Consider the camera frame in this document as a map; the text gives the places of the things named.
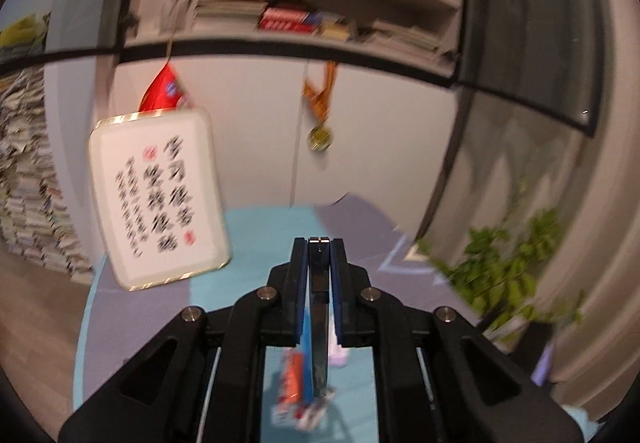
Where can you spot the teal grey printed tablecloth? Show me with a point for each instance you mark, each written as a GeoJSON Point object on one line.
{"type": "Point", "coordinates": [240, 243]}

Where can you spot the clear acrylic stand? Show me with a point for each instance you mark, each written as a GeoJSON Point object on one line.
{"type": "Point", "coordinates": [176, 8]}

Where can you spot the beige curtain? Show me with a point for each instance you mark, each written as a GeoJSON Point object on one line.
{"type": "Point", "coordinates": [610, 223]}

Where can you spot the pink checkered pen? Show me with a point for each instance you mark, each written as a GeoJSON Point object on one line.
{"type": "Point", "coordinates": [314, 415]}

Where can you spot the red hanging fabric ornament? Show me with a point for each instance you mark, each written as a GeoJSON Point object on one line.
{"type": "Point", "coordinates": [165, 90]}

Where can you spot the grey bookcase cabinet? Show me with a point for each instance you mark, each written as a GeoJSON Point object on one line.
{"type": "Point", "coordinates": [260, 133]}

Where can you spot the small stack of mixed books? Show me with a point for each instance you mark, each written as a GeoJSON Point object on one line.
{"type": "Point", "coordinates": [335, 29]}

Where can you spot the stack of magazines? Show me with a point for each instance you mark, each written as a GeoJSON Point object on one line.
{"type": "Point", "coordinates": [230, 5]}

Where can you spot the yellow bundle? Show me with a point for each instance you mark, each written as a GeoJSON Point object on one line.
{"type": "Point", "coordinates": [22, 33]}

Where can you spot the white calligraphy sign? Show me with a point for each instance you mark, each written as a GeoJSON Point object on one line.
{"type": "Point", "coordinates": [160, 198]}

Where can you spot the green leafy plant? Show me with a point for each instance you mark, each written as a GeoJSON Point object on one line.
{"type": "Point", "coordinates": [505, 268]}

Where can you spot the stack of loose papers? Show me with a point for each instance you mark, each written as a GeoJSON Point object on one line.
{"type": "Point", "coordinates": [400, 37]}

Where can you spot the red pen with clear cap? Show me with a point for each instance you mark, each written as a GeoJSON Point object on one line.
{"type": "Point", "coordinates": [292, 373]}

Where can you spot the dark grey glossy pen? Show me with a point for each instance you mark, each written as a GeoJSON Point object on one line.
{"type": "Point", "coordinates": [320, 323]}

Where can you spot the gold medal with striped ribbon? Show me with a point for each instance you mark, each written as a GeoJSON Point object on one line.
{"type": "Point", "coordinates": [320, 135]}

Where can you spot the tall pile of papers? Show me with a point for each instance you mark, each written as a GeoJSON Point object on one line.
{"type": "Point", "coordinates": [30, 183]}

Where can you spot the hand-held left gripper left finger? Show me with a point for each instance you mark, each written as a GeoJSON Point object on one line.
{"type": "Point", "coordinates": [299, 303]}

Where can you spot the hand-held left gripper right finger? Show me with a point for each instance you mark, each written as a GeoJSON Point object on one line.
{"type": "Point", "coordinates": [341, 303]}

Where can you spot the stack of red books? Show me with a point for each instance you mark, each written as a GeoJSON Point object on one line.
{"type": "Point", "coordinates": [287, 20]}

